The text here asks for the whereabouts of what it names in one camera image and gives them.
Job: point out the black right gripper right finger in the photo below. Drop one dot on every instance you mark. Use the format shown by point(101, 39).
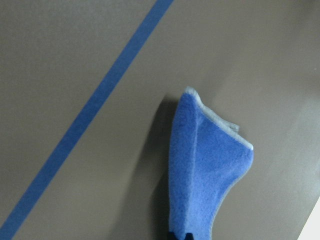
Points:
point(189, 236)

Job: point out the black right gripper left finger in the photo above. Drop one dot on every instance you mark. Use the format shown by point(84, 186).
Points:
point(171, 236)

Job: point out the blue microfiber towel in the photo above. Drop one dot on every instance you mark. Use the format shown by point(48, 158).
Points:
point(207, 157)

